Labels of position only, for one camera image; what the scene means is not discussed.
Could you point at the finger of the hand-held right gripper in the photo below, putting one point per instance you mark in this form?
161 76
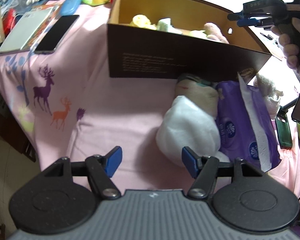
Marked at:
245 23
236 17

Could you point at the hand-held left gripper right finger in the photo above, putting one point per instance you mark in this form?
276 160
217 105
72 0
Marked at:
190 162

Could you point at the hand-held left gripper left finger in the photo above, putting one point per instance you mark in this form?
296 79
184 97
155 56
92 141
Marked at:
113 160

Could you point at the pink plush toy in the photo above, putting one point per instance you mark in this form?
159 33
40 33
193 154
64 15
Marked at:
212 30

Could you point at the lime green fuzzy sock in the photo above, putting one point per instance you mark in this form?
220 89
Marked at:
197 33

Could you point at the beige sock bundle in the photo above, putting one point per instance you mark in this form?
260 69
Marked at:
197 92

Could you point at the white towel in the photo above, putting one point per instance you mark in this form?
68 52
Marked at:
268 90

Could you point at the brown cardboard box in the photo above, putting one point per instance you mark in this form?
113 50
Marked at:
165 55

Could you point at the yellow fuzzy sock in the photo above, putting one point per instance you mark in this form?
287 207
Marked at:
141 21

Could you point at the person's right hand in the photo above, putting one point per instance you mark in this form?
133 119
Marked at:
285 43

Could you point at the pink printed bed sheet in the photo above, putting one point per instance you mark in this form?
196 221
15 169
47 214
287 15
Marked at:
115 110

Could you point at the purple tissue pack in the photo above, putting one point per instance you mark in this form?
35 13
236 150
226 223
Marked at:
230 120

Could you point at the black smartphone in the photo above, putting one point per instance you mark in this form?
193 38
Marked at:
56 33

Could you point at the grey notebook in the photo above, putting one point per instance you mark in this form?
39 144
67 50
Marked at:
25 30

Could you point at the blue glasses case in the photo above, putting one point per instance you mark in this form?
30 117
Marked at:
70 3

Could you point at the orange printed book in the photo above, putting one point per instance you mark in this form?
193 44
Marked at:
43 7

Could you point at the red packet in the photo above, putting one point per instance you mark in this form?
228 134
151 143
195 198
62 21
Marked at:
10 17

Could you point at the light blue plastic packet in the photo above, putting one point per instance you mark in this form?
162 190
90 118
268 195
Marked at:
8 2

